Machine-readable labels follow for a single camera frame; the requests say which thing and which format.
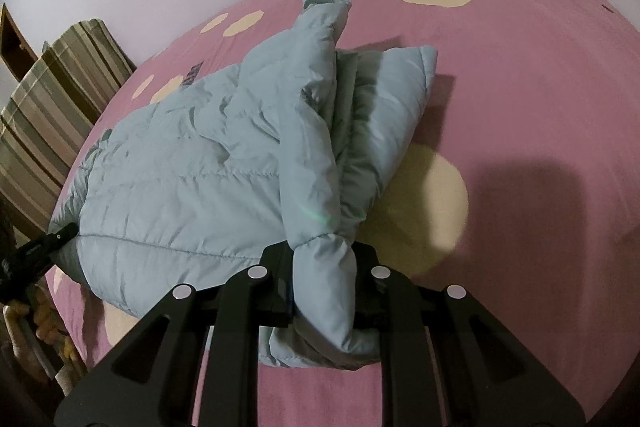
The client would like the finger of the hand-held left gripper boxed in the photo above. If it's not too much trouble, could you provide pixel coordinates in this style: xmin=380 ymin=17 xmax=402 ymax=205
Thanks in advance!
xmin=44 ymin=222 xmax=81 ymax=254

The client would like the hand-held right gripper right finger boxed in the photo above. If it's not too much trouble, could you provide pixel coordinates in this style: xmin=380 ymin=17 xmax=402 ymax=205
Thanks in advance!
xmin=351 ymin=244 xmax=587 ymax=427

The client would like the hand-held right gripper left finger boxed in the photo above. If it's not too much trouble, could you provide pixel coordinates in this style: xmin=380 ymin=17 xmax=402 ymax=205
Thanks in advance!
xmin=52 ymin=243 xmax=297 ymax=427

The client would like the light blue puffer jacket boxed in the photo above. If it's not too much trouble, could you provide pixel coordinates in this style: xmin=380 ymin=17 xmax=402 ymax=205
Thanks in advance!
xmin=47 ymin=0 xmax=441 ymax=369

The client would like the person's left hand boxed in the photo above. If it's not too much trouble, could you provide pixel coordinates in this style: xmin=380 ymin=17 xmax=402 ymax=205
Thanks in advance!
xmin=29 ymin=294 xmax=81 ymax=364

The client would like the striped cushion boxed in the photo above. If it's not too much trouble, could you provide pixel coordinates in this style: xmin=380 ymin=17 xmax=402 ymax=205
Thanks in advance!
xmin=0 ymin=21 xmax=137 ymax=238

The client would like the pink dotted bed sheet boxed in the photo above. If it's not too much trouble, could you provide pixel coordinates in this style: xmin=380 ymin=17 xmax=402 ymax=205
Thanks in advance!
xmin=45 ymin=0 xmax=640 ymax=427

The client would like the brown wooden frame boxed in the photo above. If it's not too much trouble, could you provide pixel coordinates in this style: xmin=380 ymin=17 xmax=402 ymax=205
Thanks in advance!
xmin=0 ymin=3 xmax=40 ymax=84

